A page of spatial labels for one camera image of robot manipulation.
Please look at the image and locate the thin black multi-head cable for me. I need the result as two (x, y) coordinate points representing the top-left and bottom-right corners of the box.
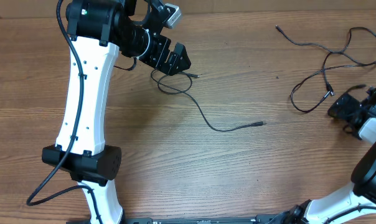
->
(149, 68), (267, 133)

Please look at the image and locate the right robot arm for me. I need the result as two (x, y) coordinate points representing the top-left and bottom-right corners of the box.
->
(274, 87), (376, 224)

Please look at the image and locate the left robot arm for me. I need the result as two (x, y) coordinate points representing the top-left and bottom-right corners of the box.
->
(42, 0), (191, 223)

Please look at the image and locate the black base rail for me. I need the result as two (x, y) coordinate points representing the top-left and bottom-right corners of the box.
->
(66, 214), (288, 224)

